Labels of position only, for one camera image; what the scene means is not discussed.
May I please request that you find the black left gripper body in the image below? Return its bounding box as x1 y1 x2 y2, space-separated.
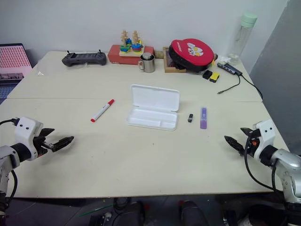
32 135 58 158

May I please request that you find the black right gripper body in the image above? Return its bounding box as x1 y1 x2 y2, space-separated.
244 130 260 157

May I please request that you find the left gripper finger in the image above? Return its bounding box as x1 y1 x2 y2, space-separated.
38 128 55 138
50 136 75 153

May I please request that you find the purple capped tube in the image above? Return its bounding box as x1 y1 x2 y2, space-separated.
199 107 209 129

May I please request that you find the white plastic case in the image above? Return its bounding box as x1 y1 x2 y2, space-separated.
126 84 181 132

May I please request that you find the red and black paddle case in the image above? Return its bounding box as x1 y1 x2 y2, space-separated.
168 38 215 73

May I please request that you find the red and white marker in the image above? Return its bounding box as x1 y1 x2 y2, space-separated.
90 98 116 123

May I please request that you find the yellow and black block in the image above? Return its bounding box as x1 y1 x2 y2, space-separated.
209 71 221 84

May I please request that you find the grey USB hub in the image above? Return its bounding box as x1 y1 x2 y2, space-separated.
216 61 244 77

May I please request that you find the grey partition panel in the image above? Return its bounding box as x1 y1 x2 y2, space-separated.
248 0 301 156

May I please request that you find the thin green stick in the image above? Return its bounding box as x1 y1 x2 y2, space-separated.
78 203 114 218

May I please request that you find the black handheld remote controller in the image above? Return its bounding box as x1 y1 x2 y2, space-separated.
61 49 107 67

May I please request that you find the clear bottle with green lid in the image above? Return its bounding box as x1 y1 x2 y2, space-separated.
229 13 258 67

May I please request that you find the red cardboard box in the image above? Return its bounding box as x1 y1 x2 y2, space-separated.
107 44 156 65

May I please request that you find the stainless steel mug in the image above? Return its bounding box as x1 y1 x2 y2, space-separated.
137 52 156 73

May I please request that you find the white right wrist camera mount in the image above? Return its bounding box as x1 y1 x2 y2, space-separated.
253 119 277 160

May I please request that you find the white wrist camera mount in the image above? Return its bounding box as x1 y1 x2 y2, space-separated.
253 119 277 160
14 117 44 161

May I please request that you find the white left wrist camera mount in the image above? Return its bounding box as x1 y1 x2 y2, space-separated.
14 117 44 161

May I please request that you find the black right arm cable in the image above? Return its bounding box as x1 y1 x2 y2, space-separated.
243 138 283 192

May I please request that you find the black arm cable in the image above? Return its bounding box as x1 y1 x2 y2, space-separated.
0 119 19 204
243 138 283 192

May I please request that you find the black USB hub cable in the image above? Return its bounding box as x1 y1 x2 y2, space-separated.
217 74 263 97

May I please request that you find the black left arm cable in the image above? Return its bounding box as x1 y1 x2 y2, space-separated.
0 119 19 204

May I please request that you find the wooden tray frame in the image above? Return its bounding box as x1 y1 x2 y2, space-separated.
162 46 189 73

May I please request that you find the wooden ring stacking toy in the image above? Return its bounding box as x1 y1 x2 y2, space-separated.
119 30 145 57

